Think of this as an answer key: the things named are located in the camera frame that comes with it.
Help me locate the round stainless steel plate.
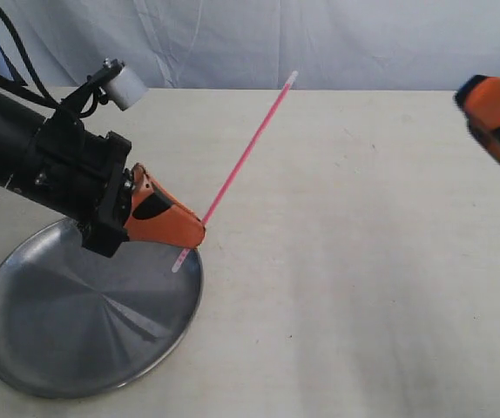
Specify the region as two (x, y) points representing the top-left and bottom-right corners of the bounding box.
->
(0, 219), (204, 399)

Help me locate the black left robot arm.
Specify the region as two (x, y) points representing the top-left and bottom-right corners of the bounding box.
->
(0, 93), (206, 257)

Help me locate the white backdrop cloth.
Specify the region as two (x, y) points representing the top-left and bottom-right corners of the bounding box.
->
(1, 1), (500, 90)

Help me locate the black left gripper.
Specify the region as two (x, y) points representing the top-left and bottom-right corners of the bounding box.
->
(36, 109), (206, 258)

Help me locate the pink glow stick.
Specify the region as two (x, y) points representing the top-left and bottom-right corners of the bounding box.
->
(170, 71), (299, 274)

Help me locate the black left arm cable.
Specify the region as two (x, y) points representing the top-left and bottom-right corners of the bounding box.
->
(0, 0), (62, 108)

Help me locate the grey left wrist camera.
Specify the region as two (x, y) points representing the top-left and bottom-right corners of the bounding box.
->
(102, 59), (148, 111)

